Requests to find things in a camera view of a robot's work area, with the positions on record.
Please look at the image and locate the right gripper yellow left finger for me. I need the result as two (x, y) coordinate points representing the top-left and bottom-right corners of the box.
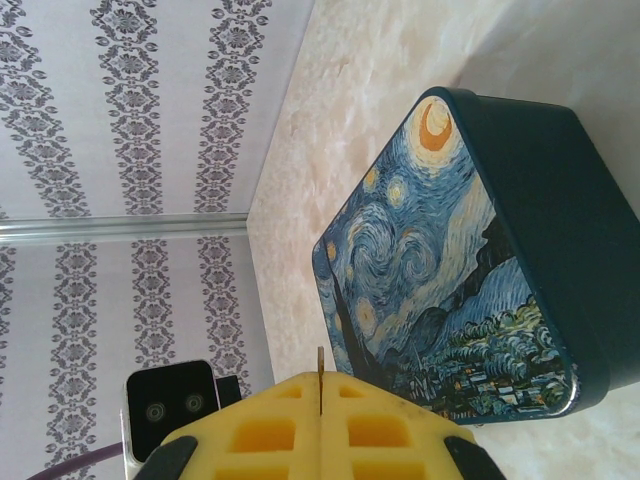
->
(147, 372), (320, 480)

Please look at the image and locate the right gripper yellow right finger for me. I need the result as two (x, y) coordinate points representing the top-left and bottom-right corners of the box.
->
(320, 372), (496, 480)

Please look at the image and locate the starry night painted box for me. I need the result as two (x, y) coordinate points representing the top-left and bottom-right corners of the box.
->
(312, 85), (640, 429)

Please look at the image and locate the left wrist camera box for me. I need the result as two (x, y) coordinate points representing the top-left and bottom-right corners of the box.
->
(119, 359), (219, 476)

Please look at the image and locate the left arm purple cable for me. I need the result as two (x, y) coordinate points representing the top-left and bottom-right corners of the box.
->
(29, 442), (126, 480)

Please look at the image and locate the aluminium corner post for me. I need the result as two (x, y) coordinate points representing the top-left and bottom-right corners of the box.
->
(0, 214), (249, 245)

